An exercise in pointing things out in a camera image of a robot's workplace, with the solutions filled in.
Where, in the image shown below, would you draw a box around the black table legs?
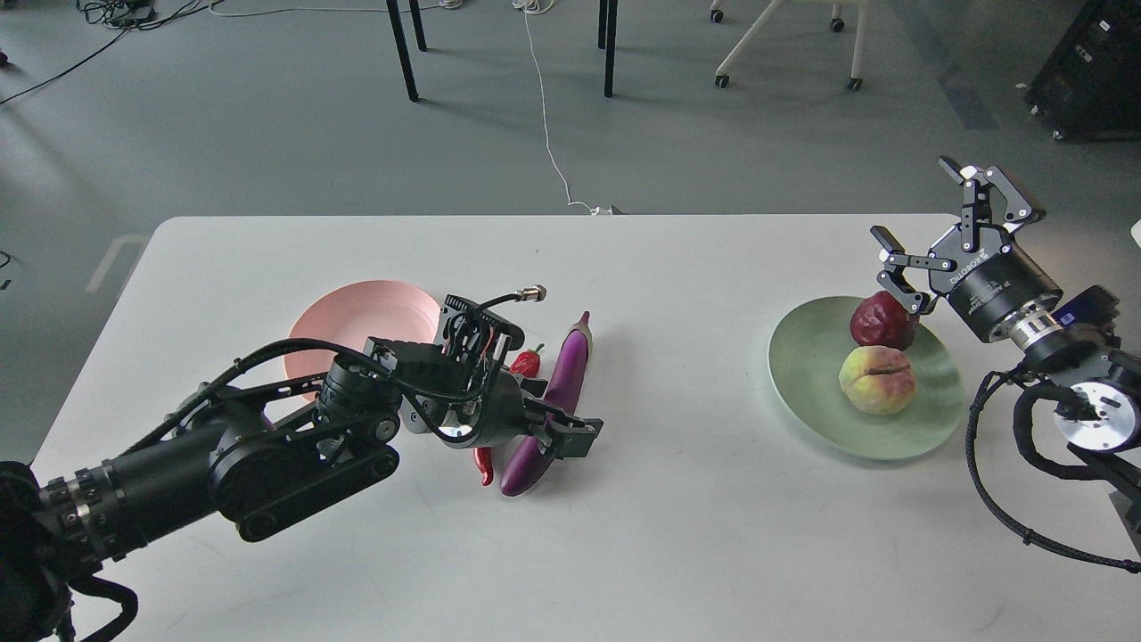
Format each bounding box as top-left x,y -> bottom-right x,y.
385,1 -> 620,103

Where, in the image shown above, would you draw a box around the pink plate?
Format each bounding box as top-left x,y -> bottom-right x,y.
288,281 -> 440,350

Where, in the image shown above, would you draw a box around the white rolling chair base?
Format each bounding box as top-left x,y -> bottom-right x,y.
713,1 -> 876,94

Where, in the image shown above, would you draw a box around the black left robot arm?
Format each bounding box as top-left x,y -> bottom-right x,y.
3,285 -> 602,641

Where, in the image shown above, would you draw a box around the red pomegranate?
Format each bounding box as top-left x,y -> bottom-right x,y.
849,290 -> 919,350

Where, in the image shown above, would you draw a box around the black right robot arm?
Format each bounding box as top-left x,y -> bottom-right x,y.
871,157 -> 1140,572

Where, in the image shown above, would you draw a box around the white cable on floor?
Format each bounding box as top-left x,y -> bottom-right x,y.
513,0 -> 616,217

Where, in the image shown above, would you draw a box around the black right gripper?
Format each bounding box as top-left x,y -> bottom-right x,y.
869,157 -> 1063,344

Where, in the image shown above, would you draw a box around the yellow-pink peach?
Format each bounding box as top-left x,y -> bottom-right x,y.
837,346 -> 916,416

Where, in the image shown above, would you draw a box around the green plate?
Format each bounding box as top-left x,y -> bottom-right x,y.
768,296 -> 968,462

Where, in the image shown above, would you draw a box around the black floor cables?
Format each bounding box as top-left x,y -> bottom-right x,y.
0,0 -> 215,108

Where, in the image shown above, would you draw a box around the purple eggplant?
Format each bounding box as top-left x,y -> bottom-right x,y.
500,312 -> 594,497

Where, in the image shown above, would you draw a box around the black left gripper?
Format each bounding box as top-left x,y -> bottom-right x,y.
405,371 -> 604,460

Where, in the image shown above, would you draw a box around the red chili pepper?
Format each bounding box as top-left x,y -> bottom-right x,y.
474,342 -> 545,487

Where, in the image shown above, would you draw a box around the black equipment case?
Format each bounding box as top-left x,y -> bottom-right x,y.
1023,1 -> 1140,141

